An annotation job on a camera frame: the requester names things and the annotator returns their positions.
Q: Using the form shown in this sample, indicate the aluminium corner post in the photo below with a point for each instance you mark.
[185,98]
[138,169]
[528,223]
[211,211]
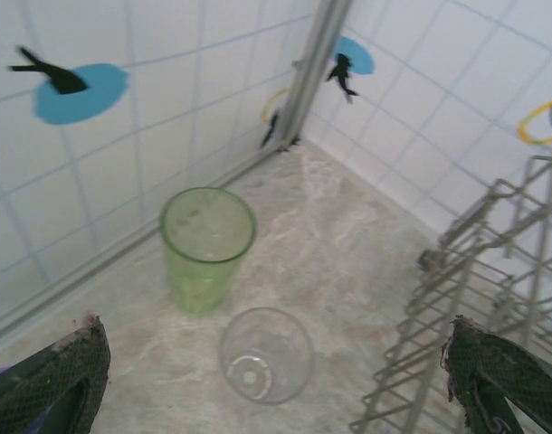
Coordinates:
[314,68]

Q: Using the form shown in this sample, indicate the clear round plastic cup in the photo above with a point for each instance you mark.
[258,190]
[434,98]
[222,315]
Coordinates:
[267,357]

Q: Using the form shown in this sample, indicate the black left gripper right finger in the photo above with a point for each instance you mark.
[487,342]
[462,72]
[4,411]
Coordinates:
[493,375]

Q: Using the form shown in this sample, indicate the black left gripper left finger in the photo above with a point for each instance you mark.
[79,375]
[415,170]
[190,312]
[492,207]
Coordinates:
[40,389]

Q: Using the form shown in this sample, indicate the green translucent plastic cup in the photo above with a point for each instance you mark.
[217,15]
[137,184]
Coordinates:
[199,280]

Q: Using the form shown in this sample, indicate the black fish blue spot decal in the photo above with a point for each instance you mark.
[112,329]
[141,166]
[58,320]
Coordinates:
[86,95]
[359,56]

